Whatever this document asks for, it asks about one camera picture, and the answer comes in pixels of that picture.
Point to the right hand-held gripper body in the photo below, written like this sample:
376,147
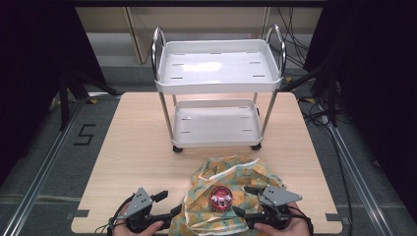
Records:
277,198

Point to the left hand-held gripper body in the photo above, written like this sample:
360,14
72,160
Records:
139,203

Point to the round red metal tin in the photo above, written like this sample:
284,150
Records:
221,198

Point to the white two-tier cart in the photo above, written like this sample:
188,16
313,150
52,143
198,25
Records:
216,65

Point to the person's left hand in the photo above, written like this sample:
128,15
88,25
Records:
141,234

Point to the person's right hand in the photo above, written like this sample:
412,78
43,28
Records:
295,227

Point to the yellow green patterned cloth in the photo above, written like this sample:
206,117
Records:
203,209

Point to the black metal stand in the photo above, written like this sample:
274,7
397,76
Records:
331,95
64,98

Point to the dark curtain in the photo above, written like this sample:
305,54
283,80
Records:
29,65
377,82

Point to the beige wooden cabinet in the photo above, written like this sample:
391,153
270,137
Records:
196,19

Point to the aluminium floor rail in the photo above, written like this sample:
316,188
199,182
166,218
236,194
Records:
36,183
357,183

